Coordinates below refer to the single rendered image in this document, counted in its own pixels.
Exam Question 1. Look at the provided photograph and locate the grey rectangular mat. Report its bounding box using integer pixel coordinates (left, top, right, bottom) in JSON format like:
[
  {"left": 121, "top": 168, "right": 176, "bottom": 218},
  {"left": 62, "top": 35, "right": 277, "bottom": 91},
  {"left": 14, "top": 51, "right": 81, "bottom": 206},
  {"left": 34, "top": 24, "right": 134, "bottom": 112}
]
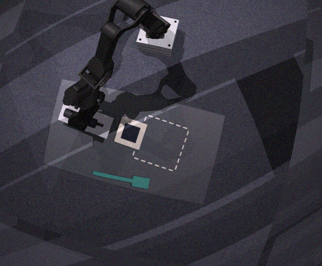
[{"left": 44, "top": 79, "right": 225, "bottom": 204}]

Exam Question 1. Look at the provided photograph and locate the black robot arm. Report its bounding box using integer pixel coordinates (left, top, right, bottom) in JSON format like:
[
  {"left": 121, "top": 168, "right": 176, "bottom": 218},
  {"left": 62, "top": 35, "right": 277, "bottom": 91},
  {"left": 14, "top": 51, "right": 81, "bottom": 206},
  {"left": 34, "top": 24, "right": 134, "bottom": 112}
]
[{"left": 63, "top": 0, "right": 171, "bottom": 109}]

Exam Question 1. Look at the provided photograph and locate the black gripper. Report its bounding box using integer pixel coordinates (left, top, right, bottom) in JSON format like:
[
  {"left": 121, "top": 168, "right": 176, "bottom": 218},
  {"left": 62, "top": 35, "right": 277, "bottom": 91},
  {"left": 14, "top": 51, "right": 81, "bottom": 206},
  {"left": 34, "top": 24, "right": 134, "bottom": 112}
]
[{"left": 68, "top": 91, "right": 105, "bottom": 131}]

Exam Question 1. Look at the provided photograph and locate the teal small trowel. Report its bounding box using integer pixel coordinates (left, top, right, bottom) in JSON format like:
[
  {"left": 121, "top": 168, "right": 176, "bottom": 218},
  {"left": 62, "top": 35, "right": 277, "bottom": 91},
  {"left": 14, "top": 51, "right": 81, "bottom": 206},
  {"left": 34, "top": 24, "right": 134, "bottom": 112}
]
[{"left": 93, "top": 171, "right": 150, "bottom": 189}]

